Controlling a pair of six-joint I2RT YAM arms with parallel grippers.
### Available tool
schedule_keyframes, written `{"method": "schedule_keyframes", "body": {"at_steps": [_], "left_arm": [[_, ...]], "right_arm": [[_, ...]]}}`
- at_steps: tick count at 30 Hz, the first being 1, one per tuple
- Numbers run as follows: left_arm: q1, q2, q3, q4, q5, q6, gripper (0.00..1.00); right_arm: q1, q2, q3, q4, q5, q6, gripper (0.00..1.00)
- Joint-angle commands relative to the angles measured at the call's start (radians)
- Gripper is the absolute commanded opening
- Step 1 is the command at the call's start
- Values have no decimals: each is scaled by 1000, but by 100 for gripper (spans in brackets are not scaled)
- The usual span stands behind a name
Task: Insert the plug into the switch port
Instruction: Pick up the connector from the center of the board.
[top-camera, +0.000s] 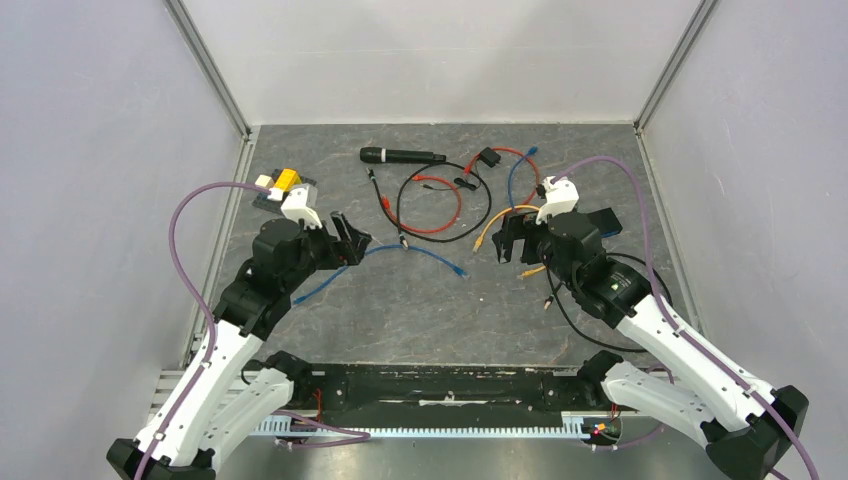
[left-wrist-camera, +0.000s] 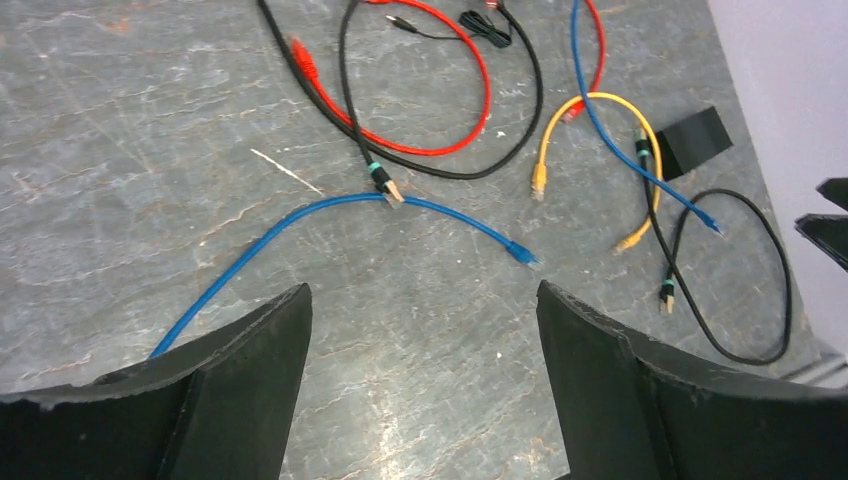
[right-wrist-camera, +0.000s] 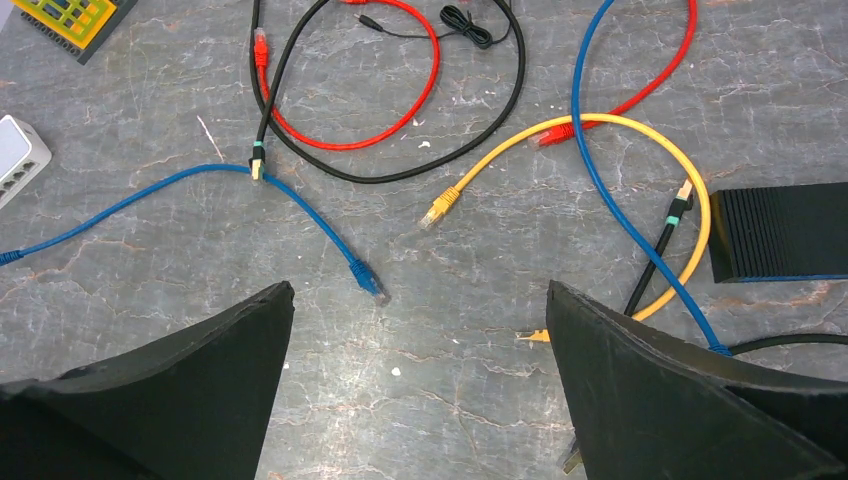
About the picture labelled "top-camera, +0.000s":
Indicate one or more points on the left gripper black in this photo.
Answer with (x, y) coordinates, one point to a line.
(352, 245)

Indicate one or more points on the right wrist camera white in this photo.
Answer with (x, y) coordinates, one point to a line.
(560, 195)

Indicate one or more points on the yellow toy brick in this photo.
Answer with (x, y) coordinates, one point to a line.
(287, 179)

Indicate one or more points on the cream toy brick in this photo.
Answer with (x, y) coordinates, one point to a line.
(265, 182)

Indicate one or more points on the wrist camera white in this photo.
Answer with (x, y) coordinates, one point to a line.
(560, 195)
(298, 205)

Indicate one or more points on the white cable duct strip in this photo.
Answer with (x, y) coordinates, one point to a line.
(568, 427)

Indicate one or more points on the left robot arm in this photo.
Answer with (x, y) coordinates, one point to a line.
(196, 430)

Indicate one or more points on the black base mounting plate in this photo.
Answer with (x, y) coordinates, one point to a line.
(444, 396)

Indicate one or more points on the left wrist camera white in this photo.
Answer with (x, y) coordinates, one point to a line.
(298, 205)

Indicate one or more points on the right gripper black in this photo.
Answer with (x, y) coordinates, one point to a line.
(517, 226)

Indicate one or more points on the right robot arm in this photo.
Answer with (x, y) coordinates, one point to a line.
(744, 423)

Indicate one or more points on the black microphone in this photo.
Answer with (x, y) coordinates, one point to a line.
(378, 155)

